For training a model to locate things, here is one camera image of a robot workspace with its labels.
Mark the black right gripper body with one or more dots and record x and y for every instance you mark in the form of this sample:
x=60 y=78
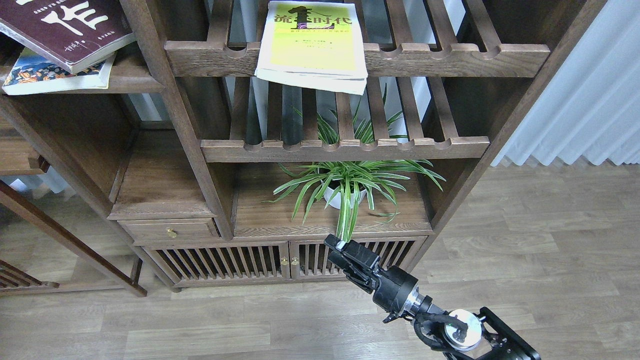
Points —
x=395 y=291

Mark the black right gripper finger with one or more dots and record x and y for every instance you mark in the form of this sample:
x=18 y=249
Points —
x=351 y=257
x=360 y=274

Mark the maroon cover thick book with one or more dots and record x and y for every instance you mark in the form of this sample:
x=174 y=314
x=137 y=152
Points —
x=74 y=34

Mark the colourful 300 paperback book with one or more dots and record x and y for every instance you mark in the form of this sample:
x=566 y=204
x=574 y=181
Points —
x=33 y=74

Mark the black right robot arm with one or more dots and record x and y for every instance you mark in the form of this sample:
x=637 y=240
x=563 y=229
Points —
x=452 y=333

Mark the white plant pot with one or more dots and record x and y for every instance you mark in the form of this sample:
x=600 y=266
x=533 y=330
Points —
x=332 y=195

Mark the green spider plant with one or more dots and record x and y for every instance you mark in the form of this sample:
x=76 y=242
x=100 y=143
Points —
x=379 y=176

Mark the left slatted cabinet door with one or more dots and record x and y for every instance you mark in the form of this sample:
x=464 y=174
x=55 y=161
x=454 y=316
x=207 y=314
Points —
x=201 y=265

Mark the dark wooden bookshelf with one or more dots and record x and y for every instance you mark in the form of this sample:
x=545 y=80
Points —
x=183 y=132

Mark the small wooden drawer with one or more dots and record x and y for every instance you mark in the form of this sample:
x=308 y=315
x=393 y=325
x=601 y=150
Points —
x=171 y=231

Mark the yellow green cover book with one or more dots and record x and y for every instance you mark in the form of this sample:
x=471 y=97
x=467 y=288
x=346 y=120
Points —
x=313 y=44

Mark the white pleated curtain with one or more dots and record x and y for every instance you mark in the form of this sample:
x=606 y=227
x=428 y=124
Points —
x=590 y=111

